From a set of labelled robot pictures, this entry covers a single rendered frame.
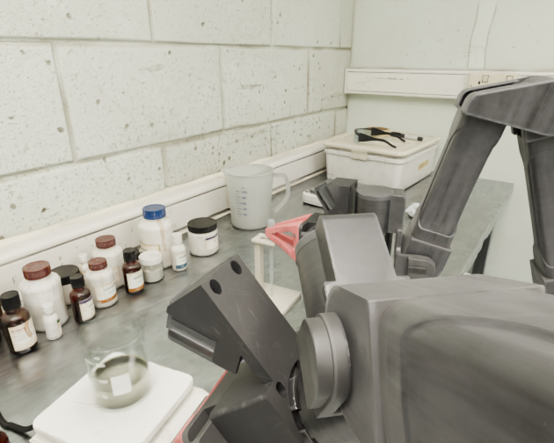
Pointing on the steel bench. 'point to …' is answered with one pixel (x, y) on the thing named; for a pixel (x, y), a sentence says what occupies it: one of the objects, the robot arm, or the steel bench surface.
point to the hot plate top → (76, 427)
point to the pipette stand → (285, 297)
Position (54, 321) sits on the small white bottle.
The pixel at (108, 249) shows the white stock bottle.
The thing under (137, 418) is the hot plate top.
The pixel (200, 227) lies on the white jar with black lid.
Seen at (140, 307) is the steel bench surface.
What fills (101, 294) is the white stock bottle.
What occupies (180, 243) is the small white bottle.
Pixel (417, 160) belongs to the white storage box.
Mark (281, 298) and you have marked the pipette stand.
